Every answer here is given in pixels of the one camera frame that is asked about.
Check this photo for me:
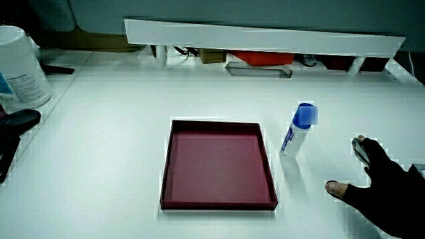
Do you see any white desk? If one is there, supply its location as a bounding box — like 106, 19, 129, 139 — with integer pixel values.
0, 46, 425, 239

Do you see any white plastic tub with label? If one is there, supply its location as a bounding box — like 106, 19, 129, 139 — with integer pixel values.
0, 25, 53, 109

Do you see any white desk shelf riser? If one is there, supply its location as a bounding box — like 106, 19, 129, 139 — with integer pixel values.
124, 18, 406, 76

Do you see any person's right hand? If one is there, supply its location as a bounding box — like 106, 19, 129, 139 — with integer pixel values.
324, 134, 425, 239

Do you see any white glue stick blue cap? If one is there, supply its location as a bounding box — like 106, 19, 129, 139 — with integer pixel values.
279, 102, 319, 158

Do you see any black cable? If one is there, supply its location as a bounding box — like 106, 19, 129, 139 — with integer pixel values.
173, 46, 200, 57

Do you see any brown cardboard box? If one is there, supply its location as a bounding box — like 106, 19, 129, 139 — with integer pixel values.
199, 48, 228, 64

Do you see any dark red square tray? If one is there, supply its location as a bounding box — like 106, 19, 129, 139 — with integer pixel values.
159, 119, 279, 211

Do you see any dark red box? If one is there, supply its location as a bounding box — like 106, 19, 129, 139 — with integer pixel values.
319, 54, 390, 72

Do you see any orange box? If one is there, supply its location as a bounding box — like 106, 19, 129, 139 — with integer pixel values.
229, 50, 296, 66

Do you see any black handled tool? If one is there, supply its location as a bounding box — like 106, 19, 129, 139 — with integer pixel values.
0, 109, 43, 184

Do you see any large tan cardboard box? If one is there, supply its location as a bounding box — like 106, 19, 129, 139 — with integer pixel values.
39, 27, 140, 53

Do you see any grey metal handle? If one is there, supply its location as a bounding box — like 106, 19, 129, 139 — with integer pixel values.
224, 61, 294, 79

